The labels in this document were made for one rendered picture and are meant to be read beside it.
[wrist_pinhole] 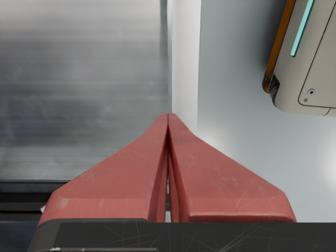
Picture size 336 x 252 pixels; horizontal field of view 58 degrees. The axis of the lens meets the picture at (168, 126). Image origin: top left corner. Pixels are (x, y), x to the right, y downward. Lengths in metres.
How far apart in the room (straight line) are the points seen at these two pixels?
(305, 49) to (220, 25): 0.36
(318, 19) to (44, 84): 0.84
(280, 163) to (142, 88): 1.40
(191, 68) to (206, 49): 0.94
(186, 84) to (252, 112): 1.12
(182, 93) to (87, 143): 0.14
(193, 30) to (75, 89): 0.15
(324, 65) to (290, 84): 0.11
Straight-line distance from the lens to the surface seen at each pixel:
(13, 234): 0.60
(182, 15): 0.32
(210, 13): 1.24
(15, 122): 0.42
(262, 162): 1.66
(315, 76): 1.11
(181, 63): 0.34
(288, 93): 1.12
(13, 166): 0.46
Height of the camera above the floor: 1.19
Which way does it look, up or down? 55 degrees down
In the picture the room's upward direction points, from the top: 178 degrees counter-clockwise
